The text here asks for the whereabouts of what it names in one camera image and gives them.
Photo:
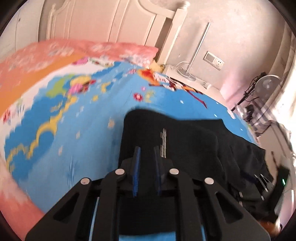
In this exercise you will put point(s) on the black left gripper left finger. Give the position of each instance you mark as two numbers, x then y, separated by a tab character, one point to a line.
90	207

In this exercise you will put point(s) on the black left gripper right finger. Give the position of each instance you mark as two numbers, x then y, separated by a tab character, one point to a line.
203	209

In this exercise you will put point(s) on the black pants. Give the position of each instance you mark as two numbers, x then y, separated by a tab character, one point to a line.
200	148

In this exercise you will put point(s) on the checkered quilt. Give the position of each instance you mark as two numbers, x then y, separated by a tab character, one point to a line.
259	115

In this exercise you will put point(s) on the silver fan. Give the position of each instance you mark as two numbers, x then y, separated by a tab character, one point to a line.
266	85

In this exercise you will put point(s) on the blue cartoon bed sheet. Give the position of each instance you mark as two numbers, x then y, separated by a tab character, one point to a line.
64	122

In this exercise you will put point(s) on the silver floor lamp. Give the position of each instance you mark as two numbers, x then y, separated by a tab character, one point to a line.
203	36

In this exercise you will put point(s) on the pink floral blanket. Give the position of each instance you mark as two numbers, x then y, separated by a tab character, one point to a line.
19	72

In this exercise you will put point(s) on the white headboard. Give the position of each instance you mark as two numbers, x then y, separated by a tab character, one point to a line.
138	22

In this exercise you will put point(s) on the white wardrobe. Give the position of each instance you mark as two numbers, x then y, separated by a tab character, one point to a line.
22	29

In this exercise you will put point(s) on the grey wall socket panel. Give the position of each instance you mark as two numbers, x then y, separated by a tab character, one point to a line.
213	60

